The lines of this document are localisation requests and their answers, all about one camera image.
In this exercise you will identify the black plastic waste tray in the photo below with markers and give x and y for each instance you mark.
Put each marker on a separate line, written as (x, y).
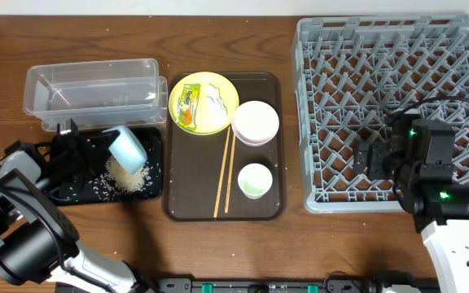
(73, 194)

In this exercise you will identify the small white cup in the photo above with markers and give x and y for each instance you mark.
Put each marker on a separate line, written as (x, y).
(255, 180)

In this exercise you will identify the pale pink bowl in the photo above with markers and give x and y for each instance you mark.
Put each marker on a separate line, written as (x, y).
(255, 123)

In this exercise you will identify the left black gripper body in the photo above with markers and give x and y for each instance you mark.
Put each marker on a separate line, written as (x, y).
(69, 166)

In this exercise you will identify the brown plastic serving tray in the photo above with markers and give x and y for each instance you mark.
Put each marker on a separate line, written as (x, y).
(192, 172)

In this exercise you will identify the white tissue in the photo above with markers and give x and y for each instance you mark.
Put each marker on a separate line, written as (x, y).
(216, 107)

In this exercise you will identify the grey plastic dishwasher rack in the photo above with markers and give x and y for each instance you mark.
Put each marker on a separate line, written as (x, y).
(349, 73)

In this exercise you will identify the white rice pile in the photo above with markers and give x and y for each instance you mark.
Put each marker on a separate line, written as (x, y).
(115, 184)

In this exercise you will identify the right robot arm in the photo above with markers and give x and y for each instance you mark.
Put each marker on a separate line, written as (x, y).
(417, 159)

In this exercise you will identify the clear plastic waste bin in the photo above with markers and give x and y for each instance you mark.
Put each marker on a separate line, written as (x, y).
(97, 94)

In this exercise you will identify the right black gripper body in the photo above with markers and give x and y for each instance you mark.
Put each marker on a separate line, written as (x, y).
(370, 159)

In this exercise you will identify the green orange snack wrapper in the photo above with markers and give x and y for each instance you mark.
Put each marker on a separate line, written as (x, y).
(187, 106)

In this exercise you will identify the light blue bowl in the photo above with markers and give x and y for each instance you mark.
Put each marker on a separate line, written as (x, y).
(127, 149)

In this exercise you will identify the wooden chopstick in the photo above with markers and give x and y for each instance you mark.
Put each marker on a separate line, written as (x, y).
(221, 175)
(230, 172)

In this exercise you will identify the yellow round plate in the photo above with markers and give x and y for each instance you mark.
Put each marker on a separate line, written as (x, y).
(203, 103)

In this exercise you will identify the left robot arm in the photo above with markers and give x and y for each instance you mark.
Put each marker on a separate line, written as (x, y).
(38, 243)

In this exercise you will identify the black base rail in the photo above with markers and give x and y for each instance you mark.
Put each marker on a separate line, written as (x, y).
(185, 285)

